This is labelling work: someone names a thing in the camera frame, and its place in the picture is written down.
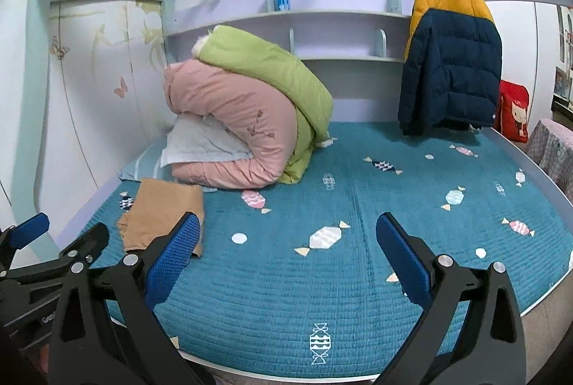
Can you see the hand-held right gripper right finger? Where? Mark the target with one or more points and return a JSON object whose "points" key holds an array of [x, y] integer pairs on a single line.
{"points": [[403, 257]]}

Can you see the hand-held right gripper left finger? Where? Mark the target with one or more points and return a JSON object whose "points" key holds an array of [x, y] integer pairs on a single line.
{"points": [[172, 259]]}

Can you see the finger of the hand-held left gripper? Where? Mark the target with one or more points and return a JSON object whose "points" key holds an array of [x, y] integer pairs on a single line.
{"points": [[29, 228], [94, 239]]}

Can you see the tan button jacket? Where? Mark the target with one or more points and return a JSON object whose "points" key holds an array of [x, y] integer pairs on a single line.
{"points": [[156, 201]]}

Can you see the teal candy-print bed quilt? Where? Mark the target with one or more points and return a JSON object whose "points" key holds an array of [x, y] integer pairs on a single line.
{"points": [[358, 188]]}

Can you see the light blue striped pillow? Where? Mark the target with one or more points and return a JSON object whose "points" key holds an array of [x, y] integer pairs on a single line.
{"points": [[143, 163]]}

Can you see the white pillow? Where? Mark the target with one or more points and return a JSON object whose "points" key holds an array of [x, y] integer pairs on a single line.
{"points": [[192, 145]]}

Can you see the white butterfly wardrobe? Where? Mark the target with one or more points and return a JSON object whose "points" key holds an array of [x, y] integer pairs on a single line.
{"points": [[98, 121]]}

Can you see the pink duvet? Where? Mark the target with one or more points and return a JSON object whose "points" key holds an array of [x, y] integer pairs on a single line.
{"points": [[224, 98]]}

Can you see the red cartoon bag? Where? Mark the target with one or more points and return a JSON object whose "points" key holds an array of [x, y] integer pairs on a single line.
{"points": [[512, 112]]}

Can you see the grey floral cloth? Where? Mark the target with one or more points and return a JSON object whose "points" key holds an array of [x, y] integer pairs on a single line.
{"points": [[555, 152]]}

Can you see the navy and yellow puffer jacket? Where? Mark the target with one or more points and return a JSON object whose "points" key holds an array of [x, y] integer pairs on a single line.
{"points": [[452, 53]]}

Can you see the green duvet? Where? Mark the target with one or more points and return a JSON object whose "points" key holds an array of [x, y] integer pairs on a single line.
{"points": [[268, 62]]}

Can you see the white headboard shelf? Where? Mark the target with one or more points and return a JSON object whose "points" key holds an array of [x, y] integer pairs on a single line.
{"points": [[349, 38]]}

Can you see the display shelf with pictures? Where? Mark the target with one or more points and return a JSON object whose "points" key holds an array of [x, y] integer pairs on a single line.
{"points": [[565, 85]]}

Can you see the blue and white box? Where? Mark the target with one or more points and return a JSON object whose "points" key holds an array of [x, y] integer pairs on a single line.
{"points": [[283, 0]]}

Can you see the pale green bed post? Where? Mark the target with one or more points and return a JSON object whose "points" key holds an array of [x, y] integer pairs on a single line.
{"points": [[40, 121]]}

